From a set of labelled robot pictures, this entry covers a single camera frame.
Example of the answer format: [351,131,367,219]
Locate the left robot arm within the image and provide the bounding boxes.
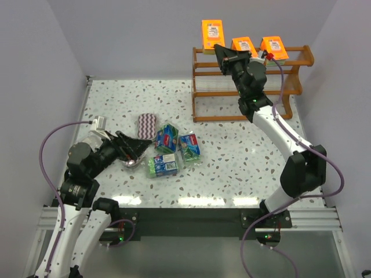
[34,131,152,277]

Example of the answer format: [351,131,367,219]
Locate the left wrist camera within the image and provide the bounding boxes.
[90,116,107,138]

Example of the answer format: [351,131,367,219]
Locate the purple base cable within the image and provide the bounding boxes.
[260,243,299,278]
[100,219,136,248]

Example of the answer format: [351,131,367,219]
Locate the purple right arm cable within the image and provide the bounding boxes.
[240,56,345,278]

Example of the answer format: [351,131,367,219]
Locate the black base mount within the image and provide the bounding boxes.
[99,208,293,243]

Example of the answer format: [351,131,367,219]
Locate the blue green sponge pack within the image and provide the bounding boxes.
[155,123,179,154]
[147,153,179,178]
[178,133,202,163]

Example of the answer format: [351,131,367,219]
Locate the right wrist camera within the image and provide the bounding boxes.
[257,50,275,64]

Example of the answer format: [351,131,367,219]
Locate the orange sponge box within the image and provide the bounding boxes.
[231,36,258,57]
[201,19,225,54]
[260,36,289,66]

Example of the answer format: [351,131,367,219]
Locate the purple zigzag sponge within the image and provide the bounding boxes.
[123,156,144,169]
[137,113,157,140]

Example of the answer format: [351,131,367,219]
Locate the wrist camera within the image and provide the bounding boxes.
[257,50,275,64]
[90,116,107,138]

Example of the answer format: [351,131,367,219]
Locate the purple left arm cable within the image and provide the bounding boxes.
[39,121,95,278]

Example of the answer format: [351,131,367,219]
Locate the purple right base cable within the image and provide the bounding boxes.
[260,243,299,278]

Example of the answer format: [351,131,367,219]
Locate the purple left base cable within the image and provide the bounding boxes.
[100,219,136,248]

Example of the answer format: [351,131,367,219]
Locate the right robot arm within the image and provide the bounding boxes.
[214,44,326,217]

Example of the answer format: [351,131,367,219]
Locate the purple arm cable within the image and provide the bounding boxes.
[39,121,95,278]
[240,56,345,278]

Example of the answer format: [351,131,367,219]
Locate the wooden shelf rack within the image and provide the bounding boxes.
[192,45,314,122]

